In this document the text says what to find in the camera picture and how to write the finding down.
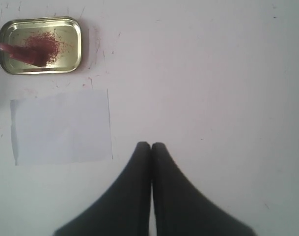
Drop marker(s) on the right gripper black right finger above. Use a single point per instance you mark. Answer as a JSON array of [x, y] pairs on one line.
[[180, 209]]

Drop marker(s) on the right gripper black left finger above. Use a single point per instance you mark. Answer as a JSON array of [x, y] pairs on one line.
[[124, 209]]

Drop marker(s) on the red stamp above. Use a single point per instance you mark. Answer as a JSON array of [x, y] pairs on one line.
[[24, 54]]

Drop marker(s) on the white paper sheet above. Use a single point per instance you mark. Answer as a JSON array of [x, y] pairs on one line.
[[61, 129]]

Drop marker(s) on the gold tin lid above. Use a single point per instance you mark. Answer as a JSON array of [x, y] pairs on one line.
[[58, 39]]

